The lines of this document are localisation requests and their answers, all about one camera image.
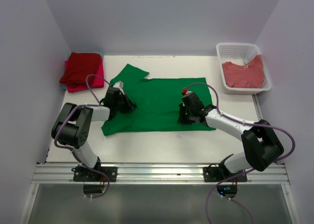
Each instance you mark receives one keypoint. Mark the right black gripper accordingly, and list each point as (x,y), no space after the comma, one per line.
(181,120)

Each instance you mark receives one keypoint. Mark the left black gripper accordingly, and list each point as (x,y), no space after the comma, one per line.
(129,105)

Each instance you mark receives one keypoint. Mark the green t shirt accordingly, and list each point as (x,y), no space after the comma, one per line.
(157,103)

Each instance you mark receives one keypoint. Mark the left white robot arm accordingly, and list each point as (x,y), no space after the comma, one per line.
(71,129)

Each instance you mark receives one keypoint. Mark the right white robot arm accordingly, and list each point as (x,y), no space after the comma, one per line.
(260,143)

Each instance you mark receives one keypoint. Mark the pink folded shirt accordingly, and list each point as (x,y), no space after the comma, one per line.
(97,82)

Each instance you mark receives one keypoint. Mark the dark red folded shirt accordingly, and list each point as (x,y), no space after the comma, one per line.
(79,66)

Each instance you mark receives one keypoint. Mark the salmon t shirt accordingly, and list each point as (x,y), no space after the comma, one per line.
(250,75)

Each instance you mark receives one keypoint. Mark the light blue folded shirt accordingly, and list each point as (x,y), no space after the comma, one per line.
(63,87)

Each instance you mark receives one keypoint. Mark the white plastic basket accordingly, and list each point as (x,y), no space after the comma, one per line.
(240,54)

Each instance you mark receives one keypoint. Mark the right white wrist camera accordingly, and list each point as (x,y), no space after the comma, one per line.
(185,92)

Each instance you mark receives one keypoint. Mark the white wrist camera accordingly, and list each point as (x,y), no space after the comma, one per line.
(185,92)
(118,84)

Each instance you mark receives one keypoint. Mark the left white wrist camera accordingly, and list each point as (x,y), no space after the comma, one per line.
(118,84)

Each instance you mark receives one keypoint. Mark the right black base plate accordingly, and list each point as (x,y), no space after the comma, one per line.
(214,173)

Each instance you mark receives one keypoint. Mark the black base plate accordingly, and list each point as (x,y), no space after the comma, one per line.
(82,174)
(214,173)

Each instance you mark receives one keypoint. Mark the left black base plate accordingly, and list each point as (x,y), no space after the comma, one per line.
(82,174)

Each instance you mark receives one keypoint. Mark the aluminium mounting rail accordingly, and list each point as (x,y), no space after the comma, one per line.
(145,173)

